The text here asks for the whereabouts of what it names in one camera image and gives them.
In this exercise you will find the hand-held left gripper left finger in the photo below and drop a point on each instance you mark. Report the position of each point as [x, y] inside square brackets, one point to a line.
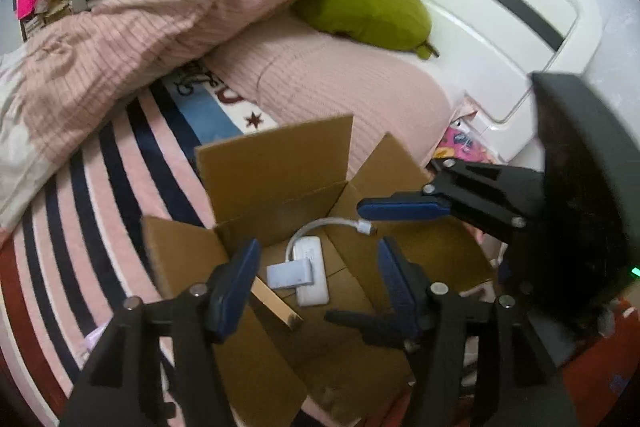
[234, 294]

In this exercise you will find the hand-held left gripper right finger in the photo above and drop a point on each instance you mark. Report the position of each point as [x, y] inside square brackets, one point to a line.
[400, 294]

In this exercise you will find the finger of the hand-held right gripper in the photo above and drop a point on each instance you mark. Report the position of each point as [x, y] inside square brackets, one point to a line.
[370, 327]
[405, 210]

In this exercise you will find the white power bank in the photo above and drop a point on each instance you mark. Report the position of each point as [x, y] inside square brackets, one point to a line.
[315, 293]

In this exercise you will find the brown cardboard box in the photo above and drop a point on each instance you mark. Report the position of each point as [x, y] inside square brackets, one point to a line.
[280, 187]

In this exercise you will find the colourful printed cloth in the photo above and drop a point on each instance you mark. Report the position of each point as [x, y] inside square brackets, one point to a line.
[465, 144]

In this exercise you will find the pink ribbed pillow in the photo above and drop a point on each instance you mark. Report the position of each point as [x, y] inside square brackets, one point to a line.
[340, 87]

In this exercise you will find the striped printed blanket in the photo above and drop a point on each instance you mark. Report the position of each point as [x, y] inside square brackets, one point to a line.
[100, 217]

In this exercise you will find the white bed headboard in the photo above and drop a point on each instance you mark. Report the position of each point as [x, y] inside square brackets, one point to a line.
[500, 32]

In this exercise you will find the green plush toy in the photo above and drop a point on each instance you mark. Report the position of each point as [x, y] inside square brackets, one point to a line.
[370, 4]

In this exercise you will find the pink ribbed quilt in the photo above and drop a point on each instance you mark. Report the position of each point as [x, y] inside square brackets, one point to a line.
[150, 32]

